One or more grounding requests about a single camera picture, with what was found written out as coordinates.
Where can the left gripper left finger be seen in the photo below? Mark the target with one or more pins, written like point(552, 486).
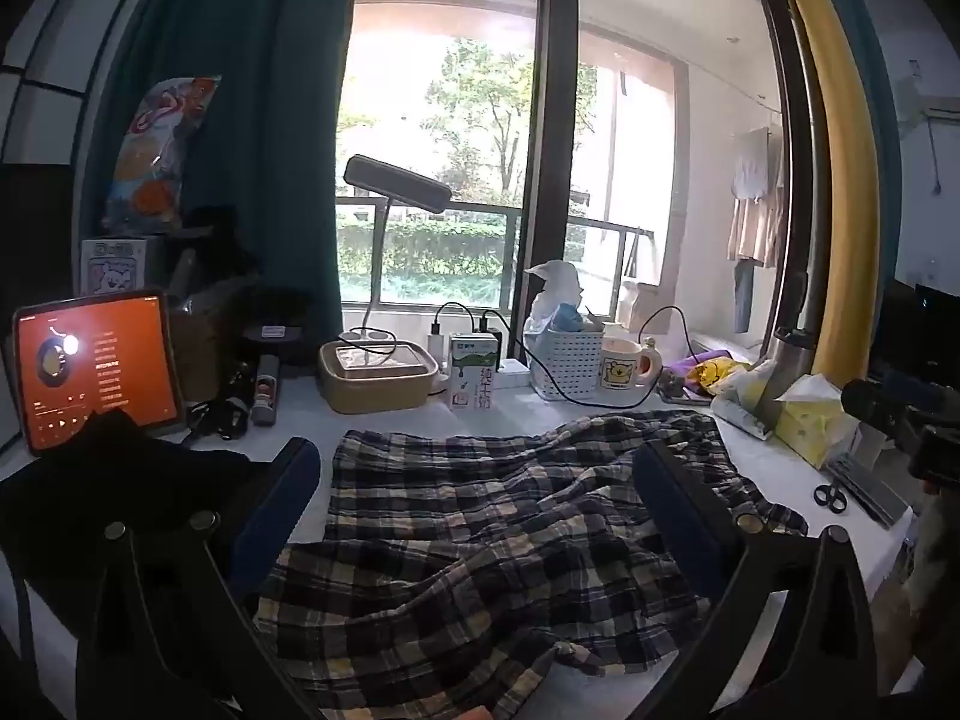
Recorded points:
point(172, 633)

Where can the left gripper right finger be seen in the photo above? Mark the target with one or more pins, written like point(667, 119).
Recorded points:
point(821, 660)

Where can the plaid flannel pants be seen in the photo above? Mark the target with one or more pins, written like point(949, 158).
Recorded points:
point(454, 573)

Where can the black scissors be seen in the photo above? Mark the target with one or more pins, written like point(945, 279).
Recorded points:
point(830, 496)

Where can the yellow tissue box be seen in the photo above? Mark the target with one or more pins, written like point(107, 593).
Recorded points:
point(812, 421)

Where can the white lotion tube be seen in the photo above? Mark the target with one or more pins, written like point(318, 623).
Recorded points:
point(733, 413)

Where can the grey spray can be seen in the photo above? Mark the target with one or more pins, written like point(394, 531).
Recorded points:
point(266, 385)

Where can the yellow white snack packet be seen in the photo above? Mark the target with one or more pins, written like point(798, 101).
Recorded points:
point(742, 388)

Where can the yellow crumpled wrapper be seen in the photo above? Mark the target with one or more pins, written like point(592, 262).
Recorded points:
point(709, 376)

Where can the purple cloth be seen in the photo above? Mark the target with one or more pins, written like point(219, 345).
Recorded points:
point(683, 367)

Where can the steel thermos bottle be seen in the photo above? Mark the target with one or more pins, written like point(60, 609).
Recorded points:
point(792, 350)

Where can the small duck bottle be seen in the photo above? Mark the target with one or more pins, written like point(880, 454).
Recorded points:
point(650, 356)

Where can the beige lidded food container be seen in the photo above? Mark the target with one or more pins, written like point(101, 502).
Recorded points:
point(360, 378)

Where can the white cartoon bear mug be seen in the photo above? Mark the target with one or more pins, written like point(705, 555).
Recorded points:
point(620, 367)

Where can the white perforated storage basket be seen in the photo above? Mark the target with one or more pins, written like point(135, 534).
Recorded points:
point(564, 365)

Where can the yellow curtain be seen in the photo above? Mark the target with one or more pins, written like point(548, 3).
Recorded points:
point(848, 316)

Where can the small white cartoon box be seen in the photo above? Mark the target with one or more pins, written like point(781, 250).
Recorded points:
point(113, 265)

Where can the white power strip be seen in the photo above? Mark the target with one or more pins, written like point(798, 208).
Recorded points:
point(511, 374)

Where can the white usb charger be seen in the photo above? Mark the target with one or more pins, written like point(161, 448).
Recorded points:
point(436, 342)

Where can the green white milk carton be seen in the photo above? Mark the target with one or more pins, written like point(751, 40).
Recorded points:
point(473, 359)

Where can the white plastic bag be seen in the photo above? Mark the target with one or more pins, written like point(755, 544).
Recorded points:
point(560, 286)

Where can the colourful snack bag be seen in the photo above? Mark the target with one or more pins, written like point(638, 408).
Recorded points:
point(145, 193)

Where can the hanging laundry clothes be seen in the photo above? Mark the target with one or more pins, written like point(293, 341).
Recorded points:
point(755, 231)

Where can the teal curtain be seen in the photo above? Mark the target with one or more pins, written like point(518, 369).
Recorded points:
point(266, 150)

